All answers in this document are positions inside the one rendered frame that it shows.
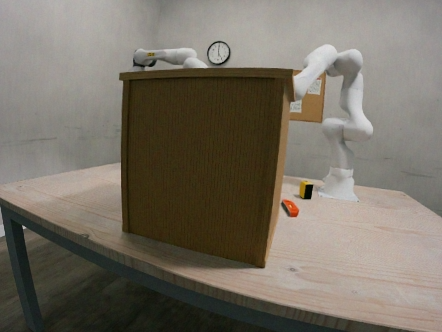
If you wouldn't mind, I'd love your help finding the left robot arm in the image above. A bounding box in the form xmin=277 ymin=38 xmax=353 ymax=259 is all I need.
xmin=294 ymin=45 xmax=373 ymax=198

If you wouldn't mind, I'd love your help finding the orange torpedo level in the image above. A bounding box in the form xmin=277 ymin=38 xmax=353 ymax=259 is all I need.
xmin=281 ymin=199 xmax=299 ymax=217

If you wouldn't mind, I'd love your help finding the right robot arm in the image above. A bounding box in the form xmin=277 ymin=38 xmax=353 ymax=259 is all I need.
xmin=127 ymin=48 xmax=208 ymax=72

